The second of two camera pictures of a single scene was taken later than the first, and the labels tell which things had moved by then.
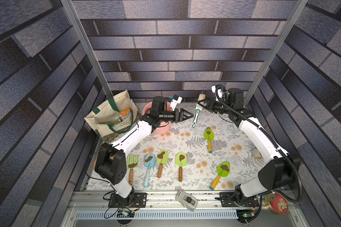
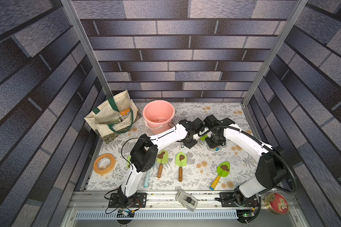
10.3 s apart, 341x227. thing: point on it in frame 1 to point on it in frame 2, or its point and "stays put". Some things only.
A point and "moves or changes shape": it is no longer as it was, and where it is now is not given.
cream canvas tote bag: [113, 117] stays put
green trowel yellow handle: [222, 170] stays put
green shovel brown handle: [181, 161] stays put
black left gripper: [178, 116] to [190, 145]
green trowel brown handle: [162, 158] stays put
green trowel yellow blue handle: [209, 135] moves or changes shape
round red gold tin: [277, 203] stays put
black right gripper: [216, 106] to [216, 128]
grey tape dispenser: [187, 200] stays put
